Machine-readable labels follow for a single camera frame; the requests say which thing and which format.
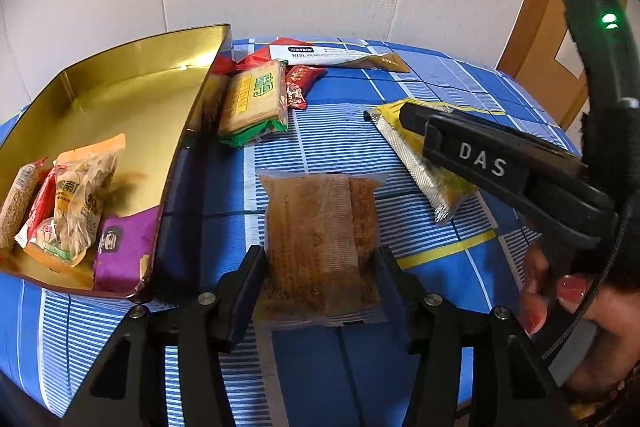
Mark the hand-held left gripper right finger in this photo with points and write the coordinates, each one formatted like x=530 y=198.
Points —
x=395 y=287

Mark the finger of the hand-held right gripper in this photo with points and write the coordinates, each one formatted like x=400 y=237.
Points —
x=530 y=187
x=412 y=114

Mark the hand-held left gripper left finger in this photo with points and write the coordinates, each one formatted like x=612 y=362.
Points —
x=249 y=289

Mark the yellow snack packet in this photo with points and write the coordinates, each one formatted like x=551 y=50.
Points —
x=425 y=177

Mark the clear brown cake packet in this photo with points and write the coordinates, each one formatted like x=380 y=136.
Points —
x=310 y=232

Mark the long white sachet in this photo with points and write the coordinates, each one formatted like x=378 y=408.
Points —
x=325 y=56

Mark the red gold-print snack packet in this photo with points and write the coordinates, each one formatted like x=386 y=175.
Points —
x=300 y=82

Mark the purple snack packet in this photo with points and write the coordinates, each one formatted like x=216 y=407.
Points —
x=125 y=252

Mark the orange nut snack packet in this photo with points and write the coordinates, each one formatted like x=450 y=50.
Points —
x=80 y=202

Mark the gold tin box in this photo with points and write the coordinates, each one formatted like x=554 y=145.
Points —
x=125 y=107

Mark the red and white candy packet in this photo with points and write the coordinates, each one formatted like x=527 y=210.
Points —
x=40 y=217

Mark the long sesame bar packet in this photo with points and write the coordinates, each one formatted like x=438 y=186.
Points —
x=17 y=207

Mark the person's right hand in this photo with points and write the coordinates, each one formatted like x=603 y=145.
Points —
x=615 y=337

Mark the blue plaid tablecloth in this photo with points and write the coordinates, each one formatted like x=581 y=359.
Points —
x=340 y=142

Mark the frosted door glass pane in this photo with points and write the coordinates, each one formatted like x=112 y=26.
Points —
x=567 y=57

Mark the wooden door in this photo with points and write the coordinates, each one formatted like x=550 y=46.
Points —
x=540 y=7

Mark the green biscuit packet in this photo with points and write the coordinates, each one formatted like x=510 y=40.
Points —
x=252 y=102

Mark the red orange-edged snack packet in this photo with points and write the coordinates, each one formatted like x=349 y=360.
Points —
x=255 y=54

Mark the plain red snack packet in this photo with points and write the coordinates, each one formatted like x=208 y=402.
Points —
x=222 y=64

